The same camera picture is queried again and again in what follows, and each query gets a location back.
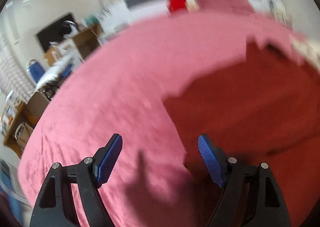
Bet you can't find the dark red sweater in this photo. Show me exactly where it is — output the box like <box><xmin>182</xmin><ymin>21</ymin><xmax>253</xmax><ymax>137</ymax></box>
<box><xmin>163</xmin><ymin>40</ymin><xmax>319</xmax><ymax>226</ymax></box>

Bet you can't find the wooden side table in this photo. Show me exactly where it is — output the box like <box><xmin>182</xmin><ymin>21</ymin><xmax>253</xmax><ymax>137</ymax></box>
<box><xmin>3</xmin><ymin>92</ymin><xmax>49</xmax><ymax>159</ymax></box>

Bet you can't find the pink bed blanket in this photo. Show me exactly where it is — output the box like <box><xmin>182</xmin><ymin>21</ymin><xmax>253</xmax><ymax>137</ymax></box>
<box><xmin>18</xmin><ymin>11</ymin><xmax>306</xmax><ymax>226</ymax></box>

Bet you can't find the blue chair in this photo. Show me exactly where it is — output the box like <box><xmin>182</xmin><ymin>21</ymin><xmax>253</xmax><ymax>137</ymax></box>
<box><xmin>26</xmin><ymin>58</ymin><xmax>73</xmax><ymax>85</ymax></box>

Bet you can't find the black monitor screen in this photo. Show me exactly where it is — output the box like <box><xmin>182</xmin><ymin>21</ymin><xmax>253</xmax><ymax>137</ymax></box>
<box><xmin>36</xmin><ymin>12</ymin><xmax>78</xmax><ymax>52</ymax></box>

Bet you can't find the white fan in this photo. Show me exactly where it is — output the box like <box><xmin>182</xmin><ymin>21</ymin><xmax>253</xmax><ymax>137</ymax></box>
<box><xmin>63</xmin><ymin>20</ymin><xmax>79</xmax><ymax>36</ymax></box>

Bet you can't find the dark pink pillow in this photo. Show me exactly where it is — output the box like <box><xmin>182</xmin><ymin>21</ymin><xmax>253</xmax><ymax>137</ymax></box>
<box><xmin>197</xmin><ymin>0</ymin><xmax>255</xmax><ymax>14</ymax></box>

